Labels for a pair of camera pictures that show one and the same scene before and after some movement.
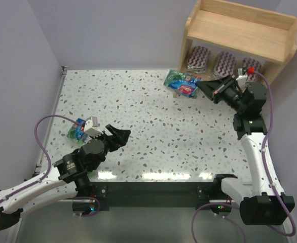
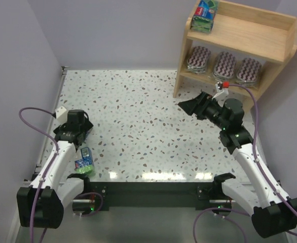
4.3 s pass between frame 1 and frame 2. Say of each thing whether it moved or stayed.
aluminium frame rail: stayed
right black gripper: moved
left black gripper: moved
